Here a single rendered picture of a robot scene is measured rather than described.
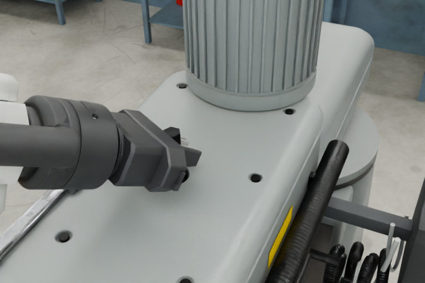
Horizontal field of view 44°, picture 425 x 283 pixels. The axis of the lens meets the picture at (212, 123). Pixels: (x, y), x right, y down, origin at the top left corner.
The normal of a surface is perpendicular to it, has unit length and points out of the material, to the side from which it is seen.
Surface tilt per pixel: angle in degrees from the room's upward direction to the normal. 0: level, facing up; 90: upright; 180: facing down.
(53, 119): 33
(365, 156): 0
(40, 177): 83
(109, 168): 92
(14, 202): 0
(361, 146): 0
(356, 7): 90
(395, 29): 90
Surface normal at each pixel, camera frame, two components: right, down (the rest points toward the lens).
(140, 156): 0.62, 0.46
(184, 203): -0.01, -0.81
